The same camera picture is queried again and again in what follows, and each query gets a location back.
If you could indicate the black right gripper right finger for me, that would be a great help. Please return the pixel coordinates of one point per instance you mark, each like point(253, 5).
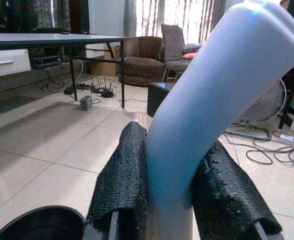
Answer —
point(226, 185)

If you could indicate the brown round armchair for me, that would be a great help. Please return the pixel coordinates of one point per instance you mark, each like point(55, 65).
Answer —
point(141, 62)

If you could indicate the cardboard box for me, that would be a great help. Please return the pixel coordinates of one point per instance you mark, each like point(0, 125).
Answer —
point(104, 65)

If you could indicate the red cushion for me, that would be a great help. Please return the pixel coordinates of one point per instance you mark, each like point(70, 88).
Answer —
point(189, 55)

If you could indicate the black leather ottoman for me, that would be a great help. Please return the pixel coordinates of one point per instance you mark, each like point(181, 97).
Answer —
point(158, 97)

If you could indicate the white power strip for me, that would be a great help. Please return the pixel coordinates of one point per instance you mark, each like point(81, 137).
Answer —
point(290, 138)

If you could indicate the white standing fan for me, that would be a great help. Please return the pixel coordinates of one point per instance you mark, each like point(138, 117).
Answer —
point(264, 105)

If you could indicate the black wifi router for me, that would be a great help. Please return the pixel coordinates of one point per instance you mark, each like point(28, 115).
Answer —
point(104, 88)

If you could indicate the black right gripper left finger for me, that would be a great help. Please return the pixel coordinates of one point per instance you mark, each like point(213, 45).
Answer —
point(123, 175)

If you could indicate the white drawer cabinet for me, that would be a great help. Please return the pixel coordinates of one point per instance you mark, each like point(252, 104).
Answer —
point(4, 62)

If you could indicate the grey cushioned chair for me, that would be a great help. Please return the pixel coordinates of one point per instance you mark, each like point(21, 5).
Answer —
point(174, 50)

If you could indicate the long white-topped folding table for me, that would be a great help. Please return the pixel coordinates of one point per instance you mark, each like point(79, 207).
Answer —
point(62, 42)

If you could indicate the black round robot part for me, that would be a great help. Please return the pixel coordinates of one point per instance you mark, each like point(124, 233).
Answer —
point(39, 223)

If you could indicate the grey power adapter box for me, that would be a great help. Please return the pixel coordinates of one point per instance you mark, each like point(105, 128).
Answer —
point(86, 102)

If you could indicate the striped window curtain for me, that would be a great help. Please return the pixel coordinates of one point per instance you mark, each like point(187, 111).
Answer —
point(176, 17)

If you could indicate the black electronics box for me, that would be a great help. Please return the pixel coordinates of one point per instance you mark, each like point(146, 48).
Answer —
point(45, 61)

